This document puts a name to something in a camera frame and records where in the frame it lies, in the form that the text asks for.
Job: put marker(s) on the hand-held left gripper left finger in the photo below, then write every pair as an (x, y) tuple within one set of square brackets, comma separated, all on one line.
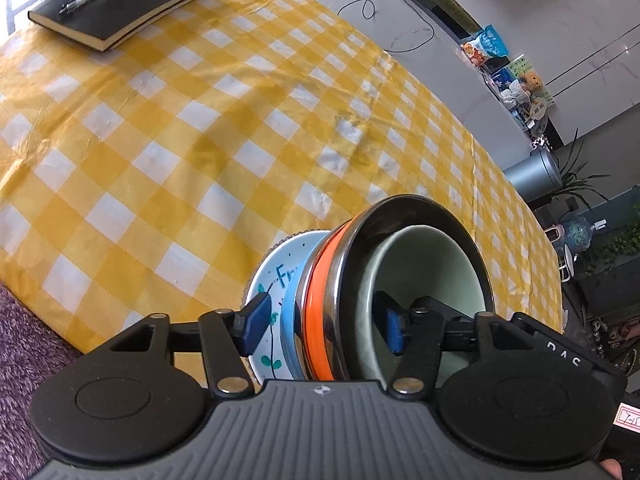
[(255, 322)]

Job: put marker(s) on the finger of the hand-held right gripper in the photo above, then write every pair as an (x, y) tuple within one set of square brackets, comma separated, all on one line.
[(445, 307)]

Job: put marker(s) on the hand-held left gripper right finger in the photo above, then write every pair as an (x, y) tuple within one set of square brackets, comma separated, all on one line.
[(395, 327)]

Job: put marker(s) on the blue steel bowl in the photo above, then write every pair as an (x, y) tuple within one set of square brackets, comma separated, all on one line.
[(290, 330)]

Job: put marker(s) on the green ceramic bowl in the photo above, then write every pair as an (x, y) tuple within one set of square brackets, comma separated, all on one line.
[(435, 270)]

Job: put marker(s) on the white fruit print plate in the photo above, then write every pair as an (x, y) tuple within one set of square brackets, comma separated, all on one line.
[(270, 280)]

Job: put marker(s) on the orange steel bowl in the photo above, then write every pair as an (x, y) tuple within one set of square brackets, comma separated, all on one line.
[(320, 310)]

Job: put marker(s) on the person's right hand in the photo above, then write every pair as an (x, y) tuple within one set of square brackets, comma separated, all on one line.
[(611, 471)]

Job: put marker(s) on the white round stool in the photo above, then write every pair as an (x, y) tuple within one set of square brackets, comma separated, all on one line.
[(567, 262)]

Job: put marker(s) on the green pothos plant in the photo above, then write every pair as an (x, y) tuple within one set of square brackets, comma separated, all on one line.
[(615, 250)]

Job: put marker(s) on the pink heater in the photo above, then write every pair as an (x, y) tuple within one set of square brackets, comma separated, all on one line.
[(555, 235)]

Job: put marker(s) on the blue water bottle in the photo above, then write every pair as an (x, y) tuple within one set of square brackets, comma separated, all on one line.
[(580, 232)]

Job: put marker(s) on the grey blue trash can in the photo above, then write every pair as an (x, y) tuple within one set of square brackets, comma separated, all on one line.
[(532, 177)]

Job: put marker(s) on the potted snake plant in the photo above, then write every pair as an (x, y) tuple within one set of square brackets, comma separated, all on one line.
[(575, 175)]

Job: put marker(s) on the yellow checked tablecloth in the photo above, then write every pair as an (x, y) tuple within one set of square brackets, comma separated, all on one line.
[(150, 160)]

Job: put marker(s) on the round paper fan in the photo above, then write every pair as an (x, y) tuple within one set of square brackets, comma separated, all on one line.
[(539, 110)]

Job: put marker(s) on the white marble tv console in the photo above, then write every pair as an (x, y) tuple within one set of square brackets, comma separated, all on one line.
[(450, 70)]

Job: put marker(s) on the purple rug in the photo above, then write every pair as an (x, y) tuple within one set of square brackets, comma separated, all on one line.
[(25, 385)]

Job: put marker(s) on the brown teddy bear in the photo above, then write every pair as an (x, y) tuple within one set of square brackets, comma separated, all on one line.
[(532, 82)]

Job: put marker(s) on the green painting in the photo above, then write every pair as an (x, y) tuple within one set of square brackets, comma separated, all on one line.
[(517, 65)]

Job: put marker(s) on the blue snack bag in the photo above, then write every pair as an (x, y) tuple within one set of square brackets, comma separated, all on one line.
[(487, 45)]

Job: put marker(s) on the black notebook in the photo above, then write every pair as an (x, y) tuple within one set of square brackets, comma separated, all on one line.
[(140, 5)]

